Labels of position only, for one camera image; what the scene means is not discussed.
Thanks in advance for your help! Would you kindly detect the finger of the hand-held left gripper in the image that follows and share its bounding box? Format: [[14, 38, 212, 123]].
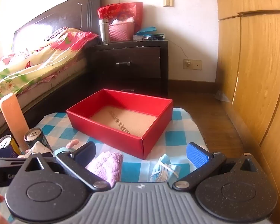
[[0, 147, 15, 158]]

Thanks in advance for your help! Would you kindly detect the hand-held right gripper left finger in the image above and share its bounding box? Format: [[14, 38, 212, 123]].
[[21, 142, 111, 191]]

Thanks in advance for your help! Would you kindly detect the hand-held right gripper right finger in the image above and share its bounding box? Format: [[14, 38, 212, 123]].
[[172, 142, 260, 191]]

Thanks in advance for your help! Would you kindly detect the purple towel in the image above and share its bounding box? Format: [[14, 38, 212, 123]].
[[85, 152, 124, 186]]

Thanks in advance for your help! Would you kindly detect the red cardboard box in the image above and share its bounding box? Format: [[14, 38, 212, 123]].
[[66, 89, 173, 160]]

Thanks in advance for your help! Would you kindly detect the yellow drink can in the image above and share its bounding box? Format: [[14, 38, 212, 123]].
[[0, 135, 21, 155]]

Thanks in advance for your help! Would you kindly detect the blue checkered cloth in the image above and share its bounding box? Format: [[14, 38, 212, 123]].
[[0, 108, 210, 223]]

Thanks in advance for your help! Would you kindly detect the light blue baby shoe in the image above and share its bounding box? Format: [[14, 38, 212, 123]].
[[150, 154, 181, 182]]

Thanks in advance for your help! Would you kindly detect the dark drink can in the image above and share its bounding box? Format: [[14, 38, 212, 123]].
[[24, 127, 53, 152]]

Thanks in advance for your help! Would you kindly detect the clear plastic wrap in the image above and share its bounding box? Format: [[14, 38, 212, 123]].
[[215, 90, 231, 102]]

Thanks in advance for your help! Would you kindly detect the grey mattress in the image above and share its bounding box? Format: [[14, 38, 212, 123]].
[[0, 58, 88, 136]]

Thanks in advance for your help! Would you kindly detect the dark wooden nightstand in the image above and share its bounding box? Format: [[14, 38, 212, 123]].
[[86, 40, 169, 97]]

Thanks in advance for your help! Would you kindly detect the bed with floral quilt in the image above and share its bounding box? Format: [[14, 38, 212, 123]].
[[0, 27, 101, 122]]

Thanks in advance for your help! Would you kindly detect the wooden wardrobe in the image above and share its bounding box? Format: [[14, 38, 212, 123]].
[[214, 0, 280, 215]]

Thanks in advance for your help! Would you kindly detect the steel thermos bottle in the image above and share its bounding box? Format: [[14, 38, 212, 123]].
[[99, 18, 111, 44]]

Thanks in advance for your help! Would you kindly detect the pink plastic basket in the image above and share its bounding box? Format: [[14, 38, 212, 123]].
[[108, 21, 136, 42]]

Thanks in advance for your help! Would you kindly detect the blue folded paper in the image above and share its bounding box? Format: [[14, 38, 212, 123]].
[[136, 27, 158, 37]]

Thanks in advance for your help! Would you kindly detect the dark wooden headboard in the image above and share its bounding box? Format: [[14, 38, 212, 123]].
[[13, 0, 104, 49]]

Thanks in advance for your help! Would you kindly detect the red plastic bag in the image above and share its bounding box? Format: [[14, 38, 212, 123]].
[[97, 2, 143, 34]]

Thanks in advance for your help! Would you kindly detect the dark bed frame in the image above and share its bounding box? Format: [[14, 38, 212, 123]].
[[0, 73, 92, 145]]

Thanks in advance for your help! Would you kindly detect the nightstand drawer with handle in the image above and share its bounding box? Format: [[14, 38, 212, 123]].
[[93, 77, 162, 92], [92, 47, 161, 78]]

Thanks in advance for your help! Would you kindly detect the beige wall socket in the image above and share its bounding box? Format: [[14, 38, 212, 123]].
[[183, 59, 203, 70]]

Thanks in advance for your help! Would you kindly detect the thin charger cable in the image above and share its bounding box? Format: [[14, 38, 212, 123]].
[[167, 39, 192, 64]]

